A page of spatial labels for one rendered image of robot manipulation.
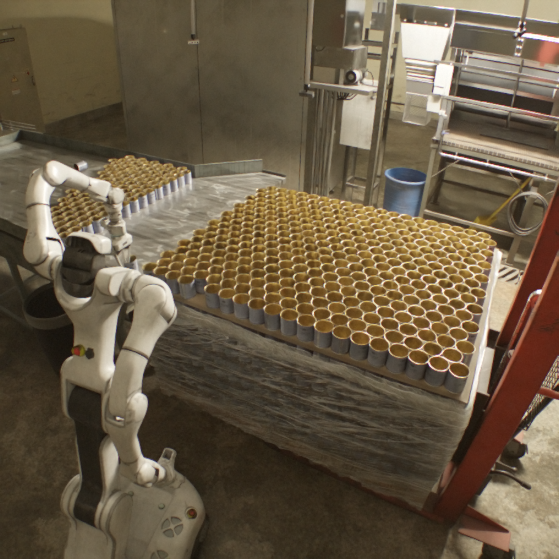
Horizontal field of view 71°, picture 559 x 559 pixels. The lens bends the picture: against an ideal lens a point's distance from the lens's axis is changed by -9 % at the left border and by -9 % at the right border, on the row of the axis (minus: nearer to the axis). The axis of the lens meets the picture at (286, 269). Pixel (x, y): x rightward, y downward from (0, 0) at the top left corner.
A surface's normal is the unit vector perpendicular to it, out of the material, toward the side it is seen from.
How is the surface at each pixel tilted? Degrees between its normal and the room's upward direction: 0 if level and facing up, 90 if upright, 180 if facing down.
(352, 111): 90
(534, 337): 90
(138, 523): 0
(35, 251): 55
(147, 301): 35
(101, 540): 51
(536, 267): 90
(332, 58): 90
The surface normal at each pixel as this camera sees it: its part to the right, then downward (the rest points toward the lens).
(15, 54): 0.88, 0.29
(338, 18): -0.47, 0.48
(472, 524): 0.04, -0.83
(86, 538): -0.21, -0.12
